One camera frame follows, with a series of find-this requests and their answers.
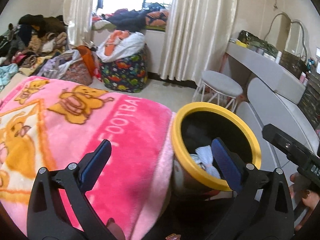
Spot yellow rimmed black trash bin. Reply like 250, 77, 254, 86
171, 102, 262, 192

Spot person's right hand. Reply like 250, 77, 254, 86
289, 172, 319, 231

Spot person's left hand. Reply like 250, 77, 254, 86
106, 217, 182, 240

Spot dark woven storage basket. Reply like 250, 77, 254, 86
280, 50, 319, 130

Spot pink cartoon fleece blanket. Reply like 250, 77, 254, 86
1, 76, 174, 239

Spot white cosmetic bottle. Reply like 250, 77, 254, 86
275, 51, 282, 64

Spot round grey stool white legs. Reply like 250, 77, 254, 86
192, 70, 243, 112

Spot floral patterned brown bag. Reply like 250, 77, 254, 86
61, 61, 93, 86

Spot arched vanity mirror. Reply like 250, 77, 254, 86
263, 12, 308, 61

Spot dinosaur print fabric bag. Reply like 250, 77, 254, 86
99, 45, 148, 93

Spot dark green camouflage bag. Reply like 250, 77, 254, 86
238, 30, 278, 57

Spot pile of clothes on bed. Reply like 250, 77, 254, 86
1, 14, 82, 90

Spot white orange cloth bundle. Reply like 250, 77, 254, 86
96, 30, 145, 63

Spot right cream curtain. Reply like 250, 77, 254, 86
159, 0, 238, 83

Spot cream curtain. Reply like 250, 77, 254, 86
159, 0, 238, 83
62, 0, 93, 47

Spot clothes pile on windowsill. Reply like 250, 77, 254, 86
92, 3, 169, 32

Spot left cream curtain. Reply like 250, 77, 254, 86
62, 0, 93, 47

